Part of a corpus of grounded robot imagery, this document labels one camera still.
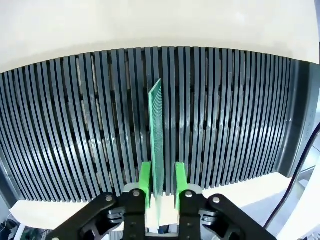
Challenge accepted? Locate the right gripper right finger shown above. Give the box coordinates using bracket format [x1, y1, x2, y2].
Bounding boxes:
[173, 161, 276, 240]

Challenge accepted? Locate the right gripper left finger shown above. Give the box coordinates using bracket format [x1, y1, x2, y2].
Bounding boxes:
[44, 161, 154, 240]

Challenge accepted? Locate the green perforated circuit board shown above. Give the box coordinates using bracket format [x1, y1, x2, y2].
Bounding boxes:
[147, 77, 166, 230]

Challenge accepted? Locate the black slotted board rack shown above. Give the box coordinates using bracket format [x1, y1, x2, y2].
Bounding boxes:
[0, 45, 320, 204]

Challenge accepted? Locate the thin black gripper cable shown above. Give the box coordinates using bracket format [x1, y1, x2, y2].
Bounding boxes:
[264, 124, 320, 229]

